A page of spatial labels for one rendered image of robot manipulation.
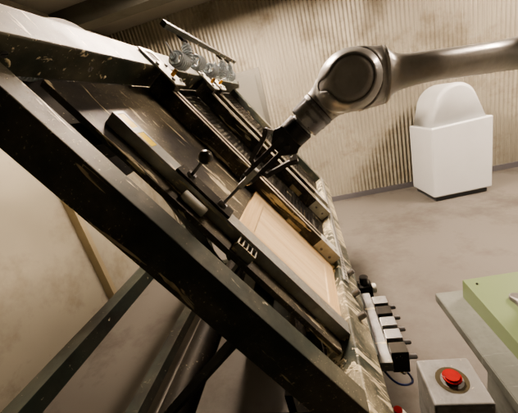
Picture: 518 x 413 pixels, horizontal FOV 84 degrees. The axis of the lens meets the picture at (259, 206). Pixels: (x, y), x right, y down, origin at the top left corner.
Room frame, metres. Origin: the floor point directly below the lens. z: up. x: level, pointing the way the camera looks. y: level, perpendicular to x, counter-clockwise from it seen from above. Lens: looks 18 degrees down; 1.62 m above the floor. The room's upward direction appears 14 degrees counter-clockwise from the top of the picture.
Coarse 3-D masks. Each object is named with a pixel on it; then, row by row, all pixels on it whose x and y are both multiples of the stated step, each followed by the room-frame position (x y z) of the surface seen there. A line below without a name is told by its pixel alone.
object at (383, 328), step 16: (368, 288) 1.10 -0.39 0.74; (368, 304) 1.00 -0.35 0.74; (384, 304) 0.96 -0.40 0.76; (368, 320) 0.91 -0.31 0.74; (384, 320) 0.87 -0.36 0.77; (384, 336) 0.81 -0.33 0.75; (400, 336) 0.78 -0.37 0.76; (384, 352) 0.76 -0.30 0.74; (400, 352) 0.72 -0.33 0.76; (384, 368) 0.72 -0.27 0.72; (400, 368) 0.72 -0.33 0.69; (400, 384) 0.72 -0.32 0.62
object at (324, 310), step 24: (120, 120) 0.82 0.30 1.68; (144, 144) 0.81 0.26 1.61; (168, 168) 0.80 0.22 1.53; (192, 192) 0.79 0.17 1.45; (216, 216) 0.78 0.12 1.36; (264, 264) 0.76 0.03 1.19; (288, 288) 0.75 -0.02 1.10; (312, 312) 0.73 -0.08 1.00; (336, 312) 0.76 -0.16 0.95; (336, 336) 0.72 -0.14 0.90
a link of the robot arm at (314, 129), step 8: (304, 104) 0.71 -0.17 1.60; (312, 104) 0.70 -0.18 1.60; (296, 112) 0.72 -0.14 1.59; (304, 112) 0.70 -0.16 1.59; (312, 112) 0.69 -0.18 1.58; (320, 112) 0.69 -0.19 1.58; (304, 120) 0.70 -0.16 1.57; (312, 120) 0.70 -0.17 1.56; (320, 120) 0.70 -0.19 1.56; (328, 120) 0.70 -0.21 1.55; (304, 128) 0.71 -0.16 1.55; (312, 128) 0.70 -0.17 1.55; (320, 128) 0.71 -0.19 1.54
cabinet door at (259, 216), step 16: (256, 192) 1.17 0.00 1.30; (256, 208) 1.03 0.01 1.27; (272, 208) 1.16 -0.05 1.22; (256, 224) 0.93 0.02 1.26; (272, 224) 1.03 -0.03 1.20; (288, 224) 1.14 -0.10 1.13; (272, 240) 0.92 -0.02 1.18; (288, 240) 1.01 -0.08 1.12; (304, 240) 1.13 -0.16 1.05; (288, 256) 0.90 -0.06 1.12; (304, 256) 1.00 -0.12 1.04; (320, 256) 1.11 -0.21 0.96; (304, 272) 0.89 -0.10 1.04; (320, 272) 0.99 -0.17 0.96; (320, 288) 0.87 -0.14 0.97; (336, 304) 0.85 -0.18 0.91
